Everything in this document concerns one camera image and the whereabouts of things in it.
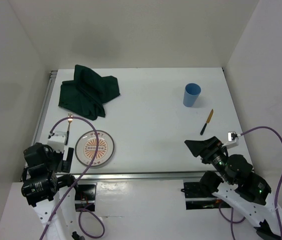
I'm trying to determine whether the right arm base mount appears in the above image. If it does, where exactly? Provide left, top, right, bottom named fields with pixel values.
left=181, top=182, right=230, bottom=210

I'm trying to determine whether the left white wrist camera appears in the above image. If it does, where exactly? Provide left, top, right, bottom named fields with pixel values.
left=47, top=131, right=67, bottom=153

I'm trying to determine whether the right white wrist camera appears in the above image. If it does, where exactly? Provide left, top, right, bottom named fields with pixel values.
left=223, top=131, right=241, bottom=149

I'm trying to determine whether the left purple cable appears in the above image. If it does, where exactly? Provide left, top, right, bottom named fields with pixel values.
left=39, top=116, right=106, bottom=240

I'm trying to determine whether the dark green cloth napkin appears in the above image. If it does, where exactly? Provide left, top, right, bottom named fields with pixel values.
left=58, top=64, right=120, bottom=121

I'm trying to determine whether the aluminium frame rail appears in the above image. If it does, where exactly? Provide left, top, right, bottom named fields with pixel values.
left=20, top=69, right=256, bottom=182

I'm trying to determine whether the light blue plastic cup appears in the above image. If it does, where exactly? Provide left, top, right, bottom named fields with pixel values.
left=183, top=83, right=201, bottom=107

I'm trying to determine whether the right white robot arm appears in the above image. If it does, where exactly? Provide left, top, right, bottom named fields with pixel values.
left=185, top=132, right=282, bottom=240

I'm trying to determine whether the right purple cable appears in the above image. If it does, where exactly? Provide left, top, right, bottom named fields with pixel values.
left=218, top=126, right=282, bottom=240

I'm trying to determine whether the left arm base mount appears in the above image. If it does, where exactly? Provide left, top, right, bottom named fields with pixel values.
left=74, top=184, right=96, bottom=212

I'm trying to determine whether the orange patterned plate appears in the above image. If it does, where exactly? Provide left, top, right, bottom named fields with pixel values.
left=75, top=130, right=115, bottom=168

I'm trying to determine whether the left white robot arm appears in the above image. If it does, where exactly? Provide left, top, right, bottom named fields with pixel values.
left=21, top=142, right=84, bottom=240

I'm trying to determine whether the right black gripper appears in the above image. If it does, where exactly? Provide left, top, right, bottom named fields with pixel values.
left=183, top=134, right=233, bottom=184

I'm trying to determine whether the gold fork black handle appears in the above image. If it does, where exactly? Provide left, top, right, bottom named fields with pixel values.
left=65, top=112, right=73, bottom=145

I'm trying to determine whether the gold knife black handle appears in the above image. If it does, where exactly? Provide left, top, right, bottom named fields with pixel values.
left=200, top=109, right=214, bottom=136

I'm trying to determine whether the purple cable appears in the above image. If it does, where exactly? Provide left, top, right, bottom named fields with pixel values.
left=218, top=126, right=282, bottom=240
left=39, top=116, right=106, bottom=240

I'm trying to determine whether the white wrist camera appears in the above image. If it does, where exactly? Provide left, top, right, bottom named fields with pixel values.
left=223, top=131, right=241, bottom=149
left=47, top=131, right=67, bottom=153

